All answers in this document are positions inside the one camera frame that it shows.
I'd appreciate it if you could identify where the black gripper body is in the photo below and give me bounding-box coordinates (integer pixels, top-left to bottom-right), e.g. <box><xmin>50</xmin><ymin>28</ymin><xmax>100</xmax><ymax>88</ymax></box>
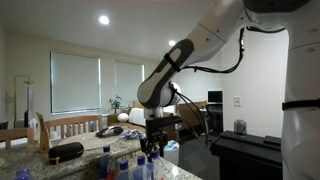
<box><xmin>145</xmin><ymin>127</ymin><xmax>169</xmax><ymax>143</ymax></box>

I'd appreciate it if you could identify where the Fiji water bottle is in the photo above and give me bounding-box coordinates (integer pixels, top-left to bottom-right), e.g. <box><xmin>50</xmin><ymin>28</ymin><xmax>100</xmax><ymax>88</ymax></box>
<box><xmin>98</xmin><ymin>145</ymin><xmax>117</xmax><ymax>180</ymax></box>
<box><xmin>132</xmin><ymin>155</ymin><xmax>149</xmax><ymax>180</ymax></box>
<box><xmin>146</xmin><ymin>150</ymin><xmax>168</xmax><ymax>180</ymax></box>
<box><xmin>115</xmin><ymin>159</ymin><xmax>135</xmax><ymax>180</ymax></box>

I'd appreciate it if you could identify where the crumpled blue white plastic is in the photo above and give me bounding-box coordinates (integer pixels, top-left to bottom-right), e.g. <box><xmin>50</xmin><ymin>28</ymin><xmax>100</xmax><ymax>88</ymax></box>
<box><xmin>165</xmin><ymin>139</ymin><xmax>180</xmax><ymax>152</ymax></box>

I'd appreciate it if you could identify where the white trash bin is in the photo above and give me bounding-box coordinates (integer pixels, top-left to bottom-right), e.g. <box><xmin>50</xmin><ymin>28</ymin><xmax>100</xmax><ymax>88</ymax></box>
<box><xmin>163</xmin><ymin>139</ymin><xmax>181</xmax><ymax>167</ymax></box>

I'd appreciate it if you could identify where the clear plastic bag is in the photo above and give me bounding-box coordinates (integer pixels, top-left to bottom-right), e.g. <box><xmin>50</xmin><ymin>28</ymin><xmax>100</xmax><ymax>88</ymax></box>
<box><xmin>119</xmin><ymin>128</ymin><xmax>145</xmax><ymax>141</ymax></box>

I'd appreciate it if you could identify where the white square pillow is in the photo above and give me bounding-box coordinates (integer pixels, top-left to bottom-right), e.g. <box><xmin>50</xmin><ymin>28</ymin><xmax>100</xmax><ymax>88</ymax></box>
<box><xmin>128</xmin><ymin>107</ymin><xmax>148</xmax><ymax>127</ymax></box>

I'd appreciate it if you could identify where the white round cushion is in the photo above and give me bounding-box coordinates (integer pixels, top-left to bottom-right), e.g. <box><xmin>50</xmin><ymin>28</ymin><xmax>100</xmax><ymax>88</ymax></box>
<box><xmin>116</xmin><ymin>112</ymin><xmax>130</xmax><ymax>123</ymax></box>

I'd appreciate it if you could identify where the black soft pouch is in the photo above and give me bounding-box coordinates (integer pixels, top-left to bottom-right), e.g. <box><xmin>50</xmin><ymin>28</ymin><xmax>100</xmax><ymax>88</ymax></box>
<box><xmin>95</xmin><ymin>125</ymin><xmax>125</xmax><ymax>139</ymax></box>

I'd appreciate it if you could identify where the green potted plant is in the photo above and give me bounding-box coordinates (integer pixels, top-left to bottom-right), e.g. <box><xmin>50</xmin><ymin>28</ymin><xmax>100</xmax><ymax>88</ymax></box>
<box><xmin>108</xmin><ymin>94</ymin><xmax>124</xmax><ymax>115</ymax></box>

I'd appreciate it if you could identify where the black office chair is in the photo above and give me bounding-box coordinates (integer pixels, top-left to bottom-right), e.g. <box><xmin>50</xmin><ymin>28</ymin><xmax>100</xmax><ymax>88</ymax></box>
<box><xmin>204</xmin><ymin>103</ymin><xmax>224</xmax><ymax>135</ymax></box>

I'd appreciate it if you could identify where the narrow white window blind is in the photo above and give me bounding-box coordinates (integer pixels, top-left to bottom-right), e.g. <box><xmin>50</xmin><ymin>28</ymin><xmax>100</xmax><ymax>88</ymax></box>
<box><xmin>114</xmin><ymin>60</ymin><xmax>146</xmax><ymax>108</ymax></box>

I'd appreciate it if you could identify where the dark computer monitor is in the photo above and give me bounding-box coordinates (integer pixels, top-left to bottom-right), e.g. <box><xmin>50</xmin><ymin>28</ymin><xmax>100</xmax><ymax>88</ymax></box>
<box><xmin>207</xmin><ymin>90</ymin><xmax>224</xmax><ymax>105</ymax></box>

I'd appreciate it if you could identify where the grey cylindrical jar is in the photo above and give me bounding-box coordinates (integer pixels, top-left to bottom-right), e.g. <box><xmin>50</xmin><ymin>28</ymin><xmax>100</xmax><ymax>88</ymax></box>
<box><xmin>233</xmin><ymin>119</ymin><xmax>248</xmax><ymax>136</ymax></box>

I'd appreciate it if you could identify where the black oval zip case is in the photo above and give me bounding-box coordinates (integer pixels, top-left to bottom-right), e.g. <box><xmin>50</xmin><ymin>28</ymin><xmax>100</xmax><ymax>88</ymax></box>
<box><xmin>48</xmin><ymin>141</ymin><xmax>85</xmax><ymax>166</ymax></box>

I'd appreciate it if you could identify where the large black storage box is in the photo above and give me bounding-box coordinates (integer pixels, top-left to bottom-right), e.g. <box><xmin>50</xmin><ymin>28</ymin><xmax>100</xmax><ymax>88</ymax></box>
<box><xmin>209</xmin><ymin>130</ymin><xmax>284</xmax><ymax>180</ymax></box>

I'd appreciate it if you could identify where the wide white window blind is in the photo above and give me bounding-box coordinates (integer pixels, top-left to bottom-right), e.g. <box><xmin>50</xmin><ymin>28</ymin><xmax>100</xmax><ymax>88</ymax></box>
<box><xmin>49</xmin><ymin>50</ymin><xmax>102</xmax><ymax>115</ymax></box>

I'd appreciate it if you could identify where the blue capped water bottle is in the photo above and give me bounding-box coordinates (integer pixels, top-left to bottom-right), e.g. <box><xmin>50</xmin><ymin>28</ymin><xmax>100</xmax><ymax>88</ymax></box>
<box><xmin>14</xmin><ymin>167</ymin><xmax>32</xmax><ymax>180</ymax></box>

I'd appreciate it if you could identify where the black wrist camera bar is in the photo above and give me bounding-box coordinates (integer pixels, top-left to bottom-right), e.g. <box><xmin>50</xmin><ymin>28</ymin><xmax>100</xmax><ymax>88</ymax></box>
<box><xmin>145</xmin><ymin>116</ymin><xmax>183</xmax><ymax>130</ymax></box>

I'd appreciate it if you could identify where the wooden bed frame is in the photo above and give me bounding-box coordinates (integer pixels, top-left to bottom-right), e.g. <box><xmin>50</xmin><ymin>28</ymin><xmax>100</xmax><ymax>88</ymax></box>
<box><xmin>178</xmin><ymin>100</ymin><xmax>208</xmax><ymax>133</ymax></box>

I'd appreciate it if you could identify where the white wall switch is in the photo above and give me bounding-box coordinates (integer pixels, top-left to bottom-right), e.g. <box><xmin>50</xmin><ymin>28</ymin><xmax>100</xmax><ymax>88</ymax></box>
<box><xmin>233</xmin><ymin>95</ymin><xmax>242</xmax><ymax>108</ymax></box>

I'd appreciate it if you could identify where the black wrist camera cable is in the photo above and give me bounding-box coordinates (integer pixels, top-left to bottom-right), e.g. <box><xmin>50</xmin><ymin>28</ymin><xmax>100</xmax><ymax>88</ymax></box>
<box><xmin>168</xmin><ymin>28</ymin><xmax>247</xmax><ymax>146</ymax></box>

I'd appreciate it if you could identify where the cross-shaped wall fixture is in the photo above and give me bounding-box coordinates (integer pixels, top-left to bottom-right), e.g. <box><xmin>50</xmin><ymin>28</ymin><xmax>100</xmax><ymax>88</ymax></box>
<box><xmin>23</xmin><ymin>77</ymin><xmax>36</xmax><ymax>87</ymax></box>

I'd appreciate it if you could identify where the black arm cable strap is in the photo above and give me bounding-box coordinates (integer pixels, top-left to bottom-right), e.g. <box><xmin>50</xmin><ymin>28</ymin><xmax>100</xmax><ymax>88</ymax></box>
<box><xmin>281</xmin><ymin>98</ymin><xmax>320</xmax><ymax>112</ymax></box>

